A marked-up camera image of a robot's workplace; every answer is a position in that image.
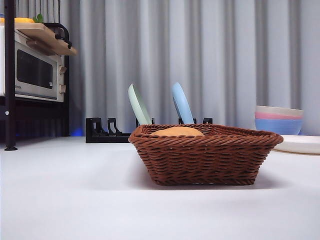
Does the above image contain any brown wicker basket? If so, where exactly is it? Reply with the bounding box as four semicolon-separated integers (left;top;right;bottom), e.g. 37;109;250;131
128;123;285;186

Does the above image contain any cream toaster oven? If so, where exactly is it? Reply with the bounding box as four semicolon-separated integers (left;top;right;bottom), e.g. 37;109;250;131
0;26;67;103

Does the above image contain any white flat plate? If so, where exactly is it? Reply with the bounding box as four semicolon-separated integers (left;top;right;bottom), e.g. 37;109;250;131
272;134;320;155

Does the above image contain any black plate rack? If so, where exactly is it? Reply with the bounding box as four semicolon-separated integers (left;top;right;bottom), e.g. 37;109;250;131
85;116;213;144

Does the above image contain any grey curtain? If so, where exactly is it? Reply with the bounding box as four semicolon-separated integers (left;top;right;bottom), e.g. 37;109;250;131
14;0;320;137

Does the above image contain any tan toy potato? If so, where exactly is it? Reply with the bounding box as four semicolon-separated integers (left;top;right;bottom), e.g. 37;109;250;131
149;126;205;137

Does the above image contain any pink bowl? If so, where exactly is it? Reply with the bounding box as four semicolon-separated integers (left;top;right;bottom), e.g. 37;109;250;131
254;111;304;121

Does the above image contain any cream bowl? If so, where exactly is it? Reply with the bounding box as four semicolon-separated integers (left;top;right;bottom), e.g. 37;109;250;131
254;105;305;117

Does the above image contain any black metal shelf frame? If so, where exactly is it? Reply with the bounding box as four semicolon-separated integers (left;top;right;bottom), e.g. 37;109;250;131
0;0;73;152

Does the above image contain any wooden cutting board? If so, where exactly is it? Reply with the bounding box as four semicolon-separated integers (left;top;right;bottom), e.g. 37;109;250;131
14;22;78;56

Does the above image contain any yellow dish on shelf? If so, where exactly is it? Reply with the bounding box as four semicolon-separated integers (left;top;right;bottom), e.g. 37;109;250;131
13;16;35;24

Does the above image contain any pale green plate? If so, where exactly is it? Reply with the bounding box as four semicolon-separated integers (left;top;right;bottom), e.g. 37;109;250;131
127;83;153;125

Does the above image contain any pale blue plate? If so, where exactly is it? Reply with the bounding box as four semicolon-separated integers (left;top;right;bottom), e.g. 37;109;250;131
171;81;195;125

